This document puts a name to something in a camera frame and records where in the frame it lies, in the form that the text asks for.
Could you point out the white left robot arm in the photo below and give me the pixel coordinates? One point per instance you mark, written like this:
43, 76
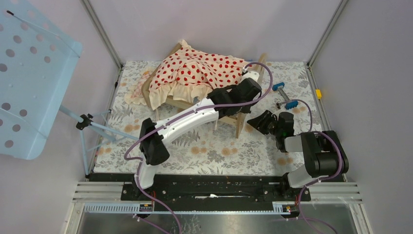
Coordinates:
221, 102

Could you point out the checkered ruffled pillow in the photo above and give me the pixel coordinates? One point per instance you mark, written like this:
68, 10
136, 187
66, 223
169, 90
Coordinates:
134, 95

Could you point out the blue dumbbell toy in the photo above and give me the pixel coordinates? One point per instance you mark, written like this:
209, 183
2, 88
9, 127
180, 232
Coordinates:
288, 103

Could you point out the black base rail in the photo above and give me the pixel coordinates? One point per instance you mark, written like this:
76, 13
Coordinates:
208, 193

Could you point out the grey cable duct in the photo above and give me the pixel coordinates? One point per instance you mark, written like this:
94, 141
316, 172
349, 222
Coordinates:
136, 208

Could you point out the yellow clip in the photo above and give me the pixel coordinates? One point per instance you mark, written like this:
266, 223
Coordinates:
318, 94

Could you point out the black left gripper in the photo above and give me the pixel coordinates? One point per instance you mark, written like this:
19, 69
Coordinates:
246, 108

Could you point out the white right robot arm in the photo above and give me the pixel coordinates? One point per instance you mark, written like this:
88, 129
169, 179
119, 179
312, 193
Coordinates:
323, 154

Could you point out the blue perforated music stand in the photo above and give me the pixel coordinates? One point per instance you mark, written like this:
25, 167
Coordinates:
37, 61

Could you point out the floral table mat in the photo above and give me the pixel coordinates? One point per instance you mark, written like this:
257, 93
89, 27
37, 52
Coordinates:
214, 148

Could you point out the red strawberry print duvet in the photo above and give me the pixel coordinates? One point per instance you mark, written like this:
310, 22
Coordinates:
189, 73

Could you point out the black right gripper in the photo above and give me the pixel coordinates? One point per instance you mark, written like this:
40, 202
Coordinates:
260, 121

